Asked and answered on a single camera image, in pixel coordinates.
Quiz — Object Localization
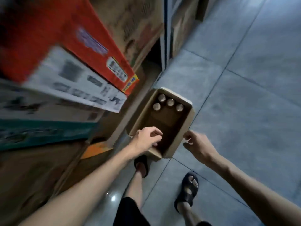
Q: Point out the person's left hand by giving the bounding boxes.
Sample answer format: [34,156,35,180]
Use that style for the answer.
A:
[128,126,164,158]

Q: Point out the person's right hand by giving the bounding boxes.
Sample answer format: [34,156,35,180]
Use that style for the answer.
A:
[182,130,221,166]

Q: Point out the brown cardboard box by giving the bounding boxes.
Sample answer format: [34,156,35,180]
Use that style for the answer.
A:
[126,86,196,161]

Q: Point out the person's right forearm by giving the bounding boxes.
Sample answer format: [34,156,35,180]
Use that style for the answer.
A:
[211,154,301,226]

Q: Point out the person's left forearm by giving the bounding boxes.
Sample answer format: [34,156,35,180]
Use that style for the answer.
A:
[18,148,137,226]

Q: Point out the person's left dark sandal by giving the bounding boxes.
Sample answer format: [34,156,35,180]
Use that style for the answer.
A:
[133,154,149,178]

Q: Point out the person's dark sandal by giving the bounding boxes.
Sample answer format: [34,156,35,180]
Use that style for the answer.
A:
[133,154,149,178]
[174,172,199,213]

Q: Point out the person's left leg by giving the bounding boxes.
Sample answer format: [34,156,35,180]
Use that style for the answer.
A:
[122,162,144,210]

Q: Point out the person's right dark sandal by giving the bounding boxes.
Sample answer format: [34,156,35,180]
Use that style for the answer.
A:
[174,172,199,213]

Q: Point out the orange-topped brown carton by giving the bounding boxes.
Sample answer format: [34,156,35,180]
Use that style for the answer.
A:
[80,141,113,160]

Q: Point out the dark shorts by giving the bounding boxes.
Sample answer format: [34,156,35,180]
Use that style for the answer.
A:
[113,197,212,226]

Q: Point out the white black-lettered carton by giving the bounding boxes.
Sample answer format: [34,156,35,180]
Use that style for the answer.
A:
[22,44,127,113]

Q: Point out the grey printed carton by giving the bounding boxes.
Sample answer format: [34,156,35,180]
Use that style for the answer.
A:
[0,80,104,123]

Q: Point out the brown red-printed carton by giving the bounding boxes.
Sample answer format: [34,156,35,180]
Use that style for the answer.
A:
[94,0,164,71]

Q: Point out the dark brown carton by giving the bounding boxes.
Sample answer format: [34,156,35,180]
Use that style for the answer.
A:
[0,142,87,226]

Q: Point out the red and white carton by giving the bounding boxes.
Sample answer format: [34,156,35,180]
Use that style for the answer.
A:
[0,0,139,97]

